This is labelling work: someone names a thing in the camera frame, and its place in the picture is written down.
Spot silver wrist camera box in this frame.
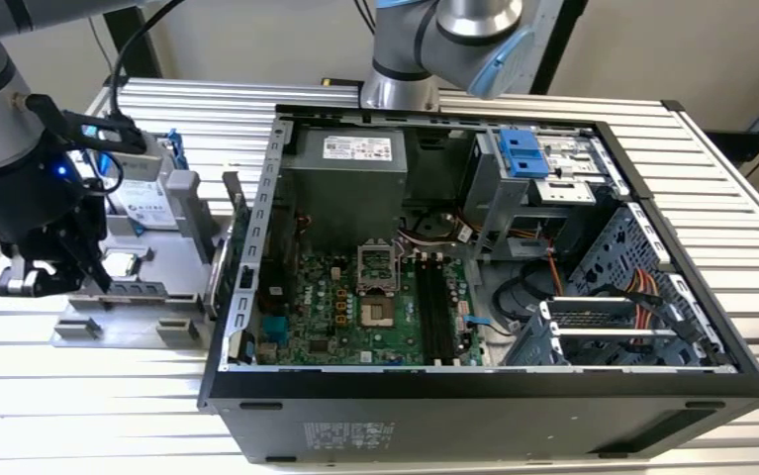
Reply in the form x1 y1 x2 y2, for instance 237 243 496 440
64 112 164 192

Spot orange yellow drive wires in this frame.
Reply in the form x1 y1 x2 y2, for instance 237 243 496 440
455 211 552 248

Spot black camera cable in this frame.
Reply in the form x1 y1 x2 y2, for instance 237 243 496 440
12 0 186 154

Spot green motherboard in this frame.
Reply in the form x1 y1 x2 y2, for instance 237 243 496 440
253 245 489 368

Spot black data cable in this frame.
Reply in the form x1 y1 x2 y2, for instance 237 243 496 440
488 266 556 331

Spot blue drive latch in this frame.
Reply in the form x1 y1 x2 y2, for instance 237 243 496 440
495 127 547 179

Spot single orange wire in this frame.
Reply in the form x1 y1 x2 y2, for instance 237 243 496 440
545 245 567 299

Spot grey parts rack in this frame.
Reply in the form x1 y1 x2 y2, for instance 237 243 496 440
48 170 235 353

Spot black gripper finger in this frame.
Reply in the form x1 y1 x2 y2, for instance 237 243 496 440
61 205 116 296

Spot blue RAM stick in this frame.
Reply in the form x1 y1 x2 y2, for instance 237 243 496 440
97 278 170 298

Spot silver CPU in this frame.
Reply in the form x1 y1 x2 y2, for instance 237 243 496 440
101 252 137 278

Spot metal socket cover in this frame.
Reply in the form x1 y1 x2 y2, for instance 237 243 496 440
355 237 400 296

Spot black case fan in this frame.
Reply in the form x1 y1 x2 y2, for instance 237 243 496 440
265 195 301 298

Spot silver disk bay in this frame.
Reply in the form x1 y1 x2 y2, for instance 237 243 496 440
501 291 740 370

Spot CPU socket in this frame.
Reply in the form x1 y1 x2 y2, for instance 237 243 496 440
357 295 399 330

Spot black metal stand post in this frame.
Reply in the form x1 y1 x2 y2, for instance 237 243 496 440
101 0 164 80
528 0 588 96

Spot black RAM slot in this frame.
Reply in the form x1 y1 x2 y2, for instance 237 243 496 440
413 250 443 367
432 250 464 367

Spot green graphics card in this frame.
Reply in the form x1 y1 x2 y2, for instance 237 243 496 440
202 169 253 321

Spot hard disk in blue carrier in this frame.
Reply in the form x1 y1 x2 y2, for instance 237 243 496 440
104 129 188 235

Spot black PC case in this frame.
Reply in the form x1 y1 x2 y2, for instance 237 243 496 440
196 101 759 466

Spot silver optical drive cage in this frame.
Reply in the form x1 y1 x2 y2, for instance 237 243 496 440
461 126 625 261

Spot orange yellow power wires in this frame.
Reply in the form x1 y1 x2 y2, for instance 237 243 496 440
619 268 666 342

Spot grey power supply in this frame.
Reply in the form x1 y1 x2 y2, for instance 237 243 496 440
281 126 412 252

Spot wire locking lever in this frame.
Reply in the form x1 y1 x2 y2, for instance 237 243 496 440
392 245 419 295

